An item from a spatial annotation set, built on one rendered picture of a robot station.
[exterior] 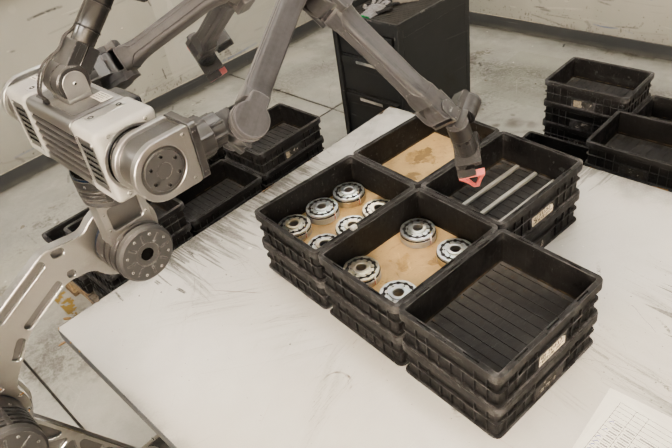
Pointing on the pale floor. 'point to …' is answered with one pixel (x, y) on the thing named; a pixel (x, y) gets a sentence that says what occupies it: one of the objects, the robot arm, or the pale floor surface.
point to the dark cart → (408, 47)
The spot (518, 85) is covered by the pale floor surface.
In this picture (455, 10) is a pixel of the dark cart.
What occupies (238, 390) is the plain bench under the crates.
